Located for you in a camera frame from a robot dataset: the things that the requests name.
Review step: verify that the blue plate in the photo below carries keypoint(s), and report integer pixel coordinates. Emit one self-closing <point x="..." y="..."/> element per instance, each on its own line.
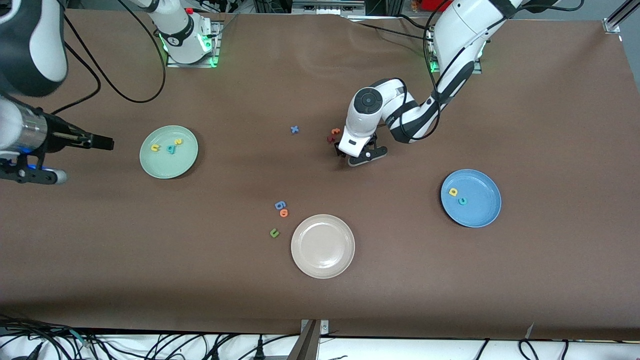
<point x="480" y="212"/>

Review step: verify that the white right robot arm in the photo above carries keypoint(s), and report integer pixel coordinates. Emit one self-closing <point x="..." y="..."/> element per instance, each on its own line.
<point x="30" y="45"/>

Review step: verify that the aluminium profile post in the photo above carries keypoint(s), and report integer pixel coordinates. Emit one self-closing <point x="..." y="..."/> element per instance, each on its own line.
<point x="307" y="345"/>

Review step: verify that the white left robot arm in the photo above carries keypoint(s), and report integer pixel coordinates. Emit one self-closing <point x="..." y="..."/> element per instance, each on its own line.
<point x="367" y="115"/>

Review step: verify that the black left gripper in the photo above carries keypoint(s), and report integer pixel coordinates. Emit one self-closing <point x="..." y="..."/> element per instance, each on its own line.
<point x="372" y="140"/>

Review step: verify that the green plate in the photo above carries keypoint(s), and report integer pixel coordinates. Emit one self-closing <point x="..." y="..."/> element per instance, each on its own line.
<point x="168" y="165"/>

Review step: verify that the black power plug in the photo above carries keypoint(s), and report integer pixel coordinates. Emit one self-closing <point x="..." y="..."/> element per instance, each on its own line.
<point x="259" y="350"/>

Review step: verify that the beige plate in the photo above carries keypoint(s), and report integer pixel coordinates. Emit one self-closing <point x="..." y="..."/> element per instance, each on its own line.
<point x="323" y="246"/>

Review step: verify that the brown table cover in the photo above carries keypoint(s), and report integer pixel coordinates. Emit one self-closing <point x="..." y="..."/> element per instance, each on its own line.
<point x="400" y="290"/>

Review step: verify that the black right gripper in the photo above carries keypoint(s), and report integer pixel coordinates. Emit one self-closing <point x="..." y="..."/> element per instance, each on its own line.
<point x="59" y="140"/>

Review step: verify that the red box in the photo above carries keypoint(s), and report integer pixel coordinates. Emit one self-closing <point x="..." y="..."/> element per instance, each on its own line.
<point x="435" y="5"/>

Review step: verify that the aluminium frame corner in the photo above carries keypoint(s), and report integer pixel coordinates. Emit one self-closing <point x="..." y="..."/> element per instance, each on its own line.
<point x="612" y="25"/>

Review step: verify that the grey metal device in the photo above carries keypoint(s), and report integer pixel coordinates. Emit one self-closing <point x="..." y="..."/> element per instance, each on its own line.
<point x="327" y="7"/>

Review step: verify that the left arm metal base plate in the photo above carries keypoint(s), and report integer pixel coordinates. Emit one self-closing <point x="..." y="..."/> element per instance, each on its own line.
<point x="479" y="70"/>

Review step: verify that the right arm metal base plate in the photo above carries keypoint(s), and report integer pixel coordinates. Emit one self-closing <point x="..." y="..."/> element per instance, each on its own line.
<point x="216" y="50"/>

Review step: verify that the blue letter g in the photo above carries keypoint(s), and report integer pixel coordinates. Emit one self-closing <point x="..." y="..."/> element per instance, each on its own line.
<point x="280" y="205"/>

